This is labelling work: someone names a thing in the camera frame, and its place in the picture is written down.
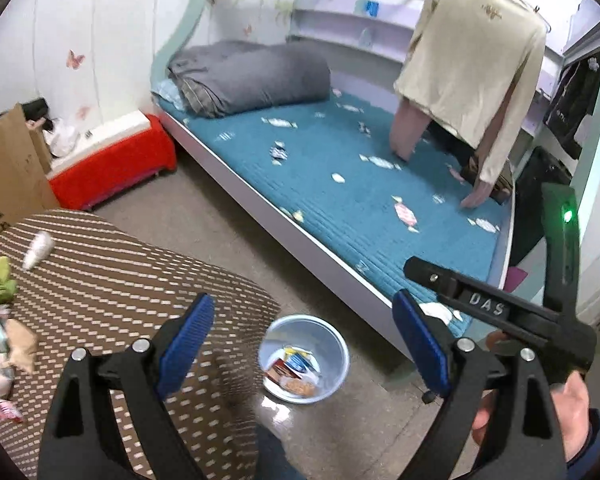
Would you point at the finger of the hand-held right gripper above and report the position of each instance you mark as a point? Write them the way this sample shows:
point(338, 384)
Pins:
point(480, 297)

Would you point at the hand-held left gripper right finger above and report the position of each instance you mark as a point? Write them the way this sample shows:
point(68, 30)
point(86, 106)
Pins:
point(422, 340)

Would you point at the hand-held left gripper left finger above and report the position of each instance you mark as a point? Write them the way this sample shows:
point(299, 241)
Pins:
point(187, 345)

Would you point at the light blue plastic basin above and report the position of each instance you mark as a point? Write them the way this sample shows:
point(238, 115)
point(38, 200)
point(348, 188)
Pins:
point(325, 340)

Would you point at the person's right hand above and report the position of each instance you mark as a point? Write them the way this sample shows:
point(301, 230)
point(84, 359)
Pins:
point(575, 410)

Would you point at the brown dotted tablecloth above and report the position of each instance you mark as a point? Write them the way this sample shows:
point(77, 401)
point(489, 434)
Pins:
point(130, 270)

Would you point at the red brown snack packet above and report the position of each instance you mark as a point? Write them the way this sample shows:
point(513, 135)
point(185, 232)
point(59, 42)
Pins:
point(280, 371)

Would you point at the orange biscuit packet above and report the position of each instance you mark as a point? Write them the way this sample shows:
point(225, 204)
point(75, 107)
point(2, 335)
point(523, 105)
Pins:
point(299, 386)

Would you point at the dark blue garment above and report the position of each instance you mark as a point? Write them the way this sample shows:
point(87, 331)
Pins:
point(275, 460)

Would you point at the black hanging jacket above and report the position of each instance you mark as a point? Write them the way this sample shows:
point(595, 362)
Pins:
point(575, 100)

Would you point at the brown crumpled paper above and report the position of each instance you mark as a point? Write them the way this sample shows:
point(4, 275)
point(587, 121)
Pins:
point(22, 347)

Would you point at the bed with teal mattress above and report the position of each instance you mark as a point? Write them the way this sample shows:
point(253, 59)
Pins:
point(330, 200)

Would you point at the white crumpled paper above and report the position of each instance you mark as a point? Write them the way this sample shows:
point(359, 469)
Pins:
point(37, 251)

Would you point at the red storage box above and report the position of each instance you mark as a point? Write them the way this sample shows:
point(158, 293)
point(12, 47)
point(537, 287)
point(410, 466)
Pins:
point(115, 165)

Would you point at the pink wrapper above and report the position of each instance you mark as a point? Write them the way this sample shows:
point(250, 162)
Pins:
point(2, 407)

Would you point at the beige hanging sweater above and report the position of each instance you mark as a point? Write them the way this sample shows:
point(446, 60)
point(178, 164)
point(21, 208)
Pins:
point(475, 60)

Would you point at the white plastic bag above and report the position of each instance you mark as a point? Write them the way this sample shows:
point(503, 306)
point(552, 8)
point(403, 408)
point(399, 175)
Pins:
point(64, 139)

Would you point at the cardboard box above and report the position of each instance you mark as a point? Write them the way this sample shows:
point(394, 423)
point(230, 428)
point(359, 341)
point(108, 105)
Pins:
point(10, 175)

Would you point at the light blue pillow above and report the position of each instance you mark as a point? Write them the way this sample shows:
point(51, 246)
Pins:
point(167, 91)

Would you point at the pale butterfly sticker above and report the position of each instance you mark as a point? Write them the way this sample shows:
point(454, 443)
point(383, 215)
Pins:
point(83, 111)

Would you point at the grey folded duvet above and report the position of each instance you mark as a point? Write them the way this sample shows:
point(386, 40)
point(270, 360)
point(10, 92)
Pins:
point(250, 77)

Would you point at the black bag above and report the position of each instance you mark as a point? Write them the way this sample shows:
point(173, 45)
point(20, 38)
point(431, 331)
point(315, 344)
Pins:
point(35, 109)

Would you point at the pink butterfly sticker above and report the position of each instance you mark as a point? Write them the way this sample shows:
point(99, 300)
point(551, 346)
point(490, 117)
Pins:
point(75, 59)

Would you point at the blue shelf object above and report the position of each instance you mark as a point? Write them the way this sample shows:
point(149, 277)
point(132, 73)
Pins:
point(370, 8)

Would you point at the white bed frame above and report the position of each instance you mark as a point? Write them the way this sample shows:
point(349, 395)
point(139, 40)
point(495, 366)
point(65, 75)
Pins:
point(310, 250)

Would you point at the lavender wall shelf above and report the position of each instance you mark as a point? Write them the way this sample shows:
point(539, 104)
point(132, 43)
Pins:
point(350, 35)

